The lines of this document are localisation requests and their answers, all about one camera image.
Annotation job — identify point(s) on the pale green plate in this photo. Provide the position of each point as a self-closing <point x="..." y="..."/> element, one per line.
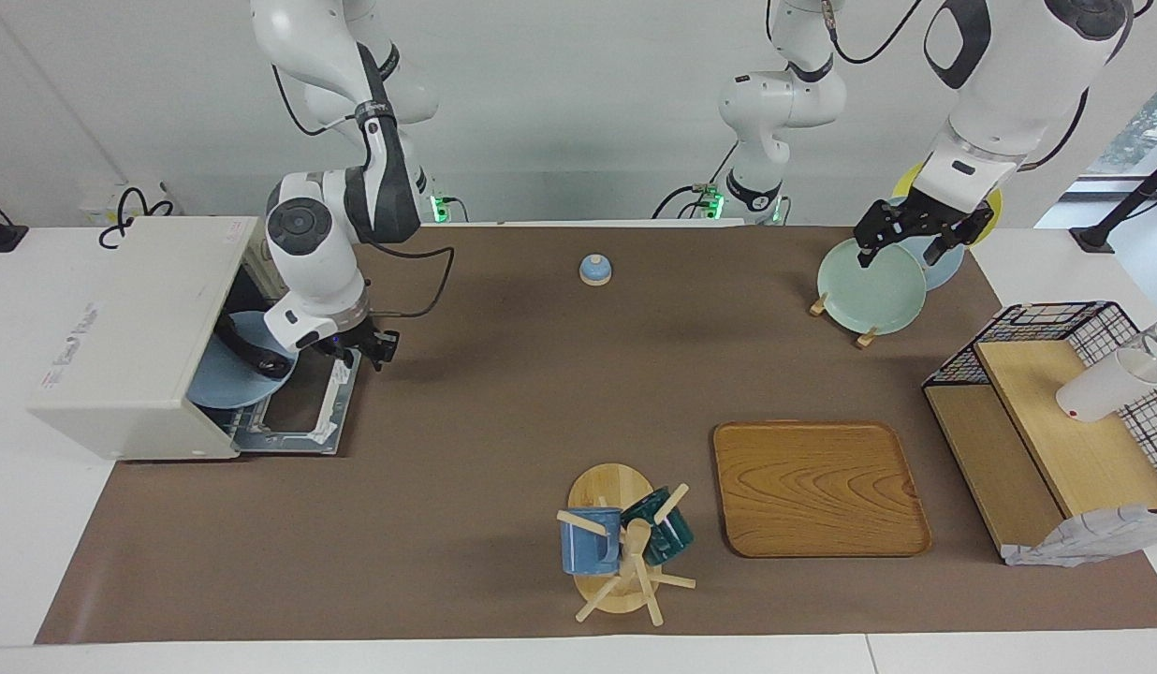
<point x="869" y="295"/>

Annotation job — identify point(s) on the wooden shelf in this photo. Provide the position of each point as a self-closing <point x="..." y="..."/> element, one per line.
<point x="1084" y="459"/>

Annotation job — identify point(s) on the blue mug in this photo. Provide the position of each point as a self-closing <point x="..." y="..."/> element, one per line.
<point x="588" y="548"/>

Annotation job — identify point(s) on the wooden mug tree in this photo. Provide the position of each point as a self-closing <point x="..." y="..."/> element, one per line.
<point x="607" y="482"/>

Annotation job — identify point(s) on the black stand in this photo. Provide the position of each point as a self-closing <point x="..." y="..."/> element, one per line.
<point x="1126" y="206"/>

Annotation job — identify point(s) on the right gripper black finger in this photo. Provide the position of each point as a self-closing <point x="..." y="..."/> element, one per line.
<point x="347" y="358"/>
<point x="385" y="362"/>

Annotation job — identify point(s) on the cream toaster oven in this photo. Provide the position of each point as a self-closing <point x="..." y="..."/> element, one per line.
<point x="129" y="337"/>

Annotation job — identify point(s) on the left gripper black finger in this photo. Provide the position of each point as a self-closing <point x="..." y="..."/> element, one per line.
<point x="867" y="256"/>
<point x="940" y="253"/>

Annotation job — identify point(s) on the white cup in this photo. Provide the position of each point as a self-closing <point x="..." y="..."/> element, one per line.
<point x="1098" y="393"/>

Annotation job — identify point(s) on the yellow plate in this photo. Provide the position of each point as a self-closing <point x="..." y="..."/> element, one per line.
<point x="990" y="211"/>

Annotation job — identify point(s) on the wooden tray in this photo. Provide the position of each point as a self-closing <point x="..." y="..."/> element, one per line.
<point x="817" y="487"/>

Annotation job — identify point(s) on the light blue racked plate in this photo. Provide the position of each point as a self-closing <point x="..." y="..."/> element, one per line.
<point x="944" y="271"/>

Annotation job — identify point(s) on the brown table mat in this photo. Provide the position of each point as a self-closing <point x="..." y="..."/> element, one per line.
<point x="504" y="421"/>

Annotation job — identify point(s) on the dark green mug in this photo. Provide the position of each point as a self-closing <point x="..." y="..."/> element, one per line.
<point x="670" y="538"/>

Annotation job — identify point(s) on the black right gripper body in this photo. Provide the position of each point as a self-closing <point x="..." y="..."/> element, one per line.
<point x="358" y="339"/>

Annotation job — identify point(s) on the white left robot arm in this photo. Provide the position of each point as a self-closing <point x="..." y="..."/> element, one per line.
<point x="1009" y="84"/>

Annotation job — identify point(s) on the wooden plate rack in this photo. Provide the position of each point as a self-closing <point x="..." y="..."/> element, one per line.
<point x="866" y="339"/>

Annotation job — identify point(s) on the dark purple eggplant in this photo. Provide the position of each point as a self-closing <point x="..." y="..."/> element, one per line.
<point x="251" y="356"/>

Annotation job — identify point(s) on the grey patterned cloth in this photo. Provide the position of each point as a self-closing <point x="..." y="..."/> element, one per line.
<point x="1093" y="538"/>

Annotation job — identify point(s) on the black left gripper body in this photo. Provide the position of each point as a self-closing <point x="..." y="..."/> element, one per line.
<point x="920" y="217"/>

